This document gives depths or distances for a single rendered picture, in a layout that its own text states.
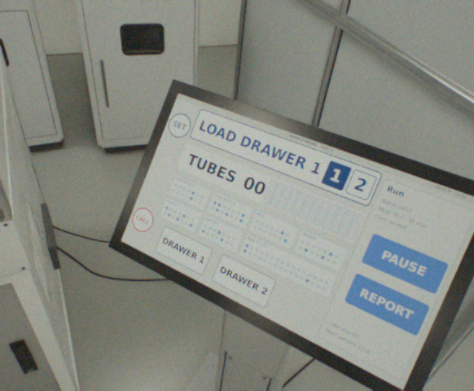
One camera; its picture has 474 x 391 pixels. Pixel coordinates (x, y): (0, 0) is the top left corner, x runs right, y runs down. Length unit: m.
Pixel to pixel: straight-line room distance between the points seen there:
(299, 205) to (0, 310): 0.73
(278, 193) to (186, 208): 0.15
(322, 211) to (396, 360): 0.22
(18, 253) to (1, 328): 0.26
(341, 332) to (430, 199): 0.22
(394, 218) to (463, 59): 0.78
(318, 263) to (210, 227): 0.17
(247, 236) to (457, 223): 0.28
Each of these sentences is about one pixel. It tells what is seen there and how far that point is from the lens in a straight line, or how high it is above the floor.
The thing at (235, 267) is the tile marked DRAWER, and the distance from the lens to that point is 0.63.
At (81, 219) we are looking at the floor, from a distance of 2.20.
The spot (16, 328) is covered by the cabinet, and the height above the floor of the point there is 0.59.
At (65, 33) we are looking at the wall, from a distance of 3.95.
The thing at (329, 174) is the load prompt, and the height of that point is 1.15.
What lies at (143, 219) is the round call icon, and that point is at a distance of 0.69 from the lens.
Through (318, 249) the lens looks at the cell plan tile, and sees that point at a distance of 0.60.
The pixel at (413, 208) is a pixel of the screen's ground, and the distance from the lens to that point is 0.60.
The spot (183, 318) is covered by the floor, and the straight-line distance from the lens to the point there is 1.77.
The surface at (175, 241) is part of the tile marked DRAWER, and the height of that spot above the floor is 1.01.
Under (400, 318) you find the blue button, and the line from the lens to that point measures 0.61.
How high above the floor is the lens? 1.50
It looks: 41 degrees down
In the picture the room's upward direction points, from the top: 5 degrees clockwise
